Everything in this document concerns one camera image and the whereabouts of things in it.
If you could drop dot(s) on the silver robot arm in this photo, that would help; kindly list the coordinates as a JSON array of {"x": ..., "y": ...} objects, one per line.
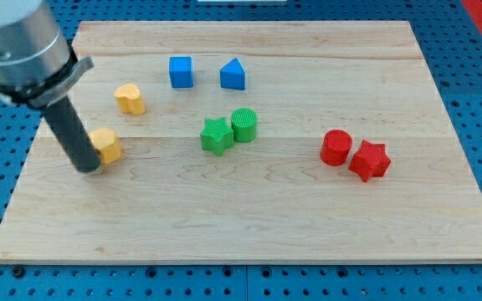
[{"x": 37, "y": 65}]

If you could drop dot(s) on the light wooden board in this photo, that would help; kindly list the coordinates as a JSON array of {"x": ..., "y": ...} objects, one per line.
[{"x": 269, "y": 201}]

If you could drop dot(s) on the green star block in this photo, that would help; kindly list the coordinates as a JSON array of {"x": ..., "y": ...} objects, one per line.
[{"x": 216, "y": 136}]

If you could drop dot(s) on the green cylinder block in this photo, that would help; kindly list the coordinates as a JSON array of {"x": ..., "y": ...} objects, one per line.
[{"x": 244, "y": 124}]

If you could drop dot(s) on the blue triangular prism block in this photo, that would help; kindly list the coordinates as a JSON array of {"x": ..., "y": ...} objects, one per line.
[{"x": 232, "y": 75}]

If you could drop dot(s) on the red cylinder block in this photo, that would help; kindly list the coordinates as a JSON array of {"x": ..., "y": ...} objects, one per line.
[{"x": 335, "y": 148}]

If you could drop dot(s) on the blue cube block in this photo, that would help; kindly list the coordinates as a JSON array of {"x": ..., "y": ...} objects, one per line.
[{"x": 180, "y": 72}]

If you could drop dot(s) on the yellow heart block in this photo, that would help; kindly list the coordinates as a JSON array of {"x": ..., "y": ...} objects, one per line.
[{"x": 129, "y": 99}]

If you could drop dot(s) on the red star block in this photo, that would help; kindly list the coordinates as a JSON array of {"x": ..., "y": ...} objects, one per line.
[{"x": 370, "y": 160}]

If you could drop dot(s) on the yellow hexagon block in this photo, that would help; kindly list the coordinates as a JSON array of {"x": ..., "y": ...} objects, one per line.
[{"x": 107, "y": 145}]

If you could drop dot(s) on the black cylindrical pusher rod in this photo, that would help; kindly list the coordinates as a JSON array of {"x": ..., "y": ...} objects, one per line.
[{"x": 69, "y": 131}]

